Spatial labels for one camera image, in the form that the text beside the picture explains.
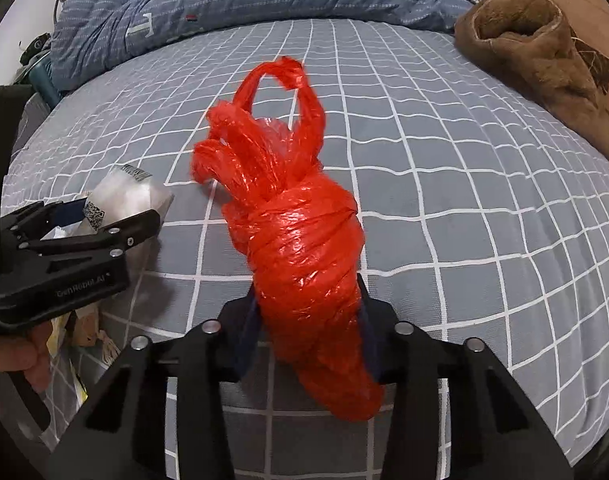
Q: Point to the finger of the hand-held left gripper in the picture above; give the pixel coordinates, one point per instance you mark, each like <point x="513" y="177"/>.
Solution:
<point x="27" y="217"/>
<point x="109" y="237"/>

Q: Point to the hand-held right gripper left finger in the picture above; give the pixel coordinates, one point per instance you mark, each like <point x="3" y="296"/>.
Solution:
<point x="244" y="332"/>

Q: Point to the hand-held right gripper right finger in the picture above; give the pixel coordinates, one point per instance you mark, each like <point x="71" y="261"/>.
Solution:
<point x="378" y="317"/>

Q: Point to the silver foil packet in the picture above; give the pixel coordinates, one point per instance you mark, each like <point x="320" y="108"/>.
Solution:
<point x="129" y="195"/>

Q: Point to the red plastic bag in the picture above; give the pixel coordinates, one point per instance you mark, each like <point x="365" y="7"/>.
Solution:
<point x="299" y="260"/>

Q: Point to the person's left hand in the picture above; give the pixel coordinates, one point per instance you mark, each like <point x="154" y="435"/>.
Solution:
<point x="14" y="355"/>

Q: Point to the kraft paper tag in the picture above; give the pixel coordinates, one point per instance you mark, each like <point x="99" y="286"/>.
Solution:
<point x="87" y="327"/>

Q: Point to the black flat object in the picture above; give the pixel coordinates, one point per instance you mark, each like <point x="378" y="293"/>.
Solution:
<point x="4" y="160"/>

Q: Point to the yellow wrapper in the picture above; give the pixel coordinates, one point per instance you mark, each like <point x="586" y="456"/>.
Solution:
<point x="64" y="355"/>

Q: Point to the grey checked bed sheet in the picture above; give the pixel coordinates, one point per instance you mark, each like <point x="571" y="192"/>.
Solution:
<point x="484" y="260"/>

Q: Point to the teal bag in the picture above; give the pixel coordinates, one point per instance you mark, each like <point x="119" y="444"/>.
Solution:
<point x="42" y="80"/>

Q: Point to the blue patterned quilt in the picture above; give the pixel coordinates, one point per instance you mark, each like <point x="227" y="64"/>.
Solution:
<point x="234" y="5"/>

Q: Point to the brown fleece garment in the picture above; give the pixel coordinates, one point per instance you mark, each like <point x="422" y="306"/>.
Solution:
<point x="534" y="60"/>

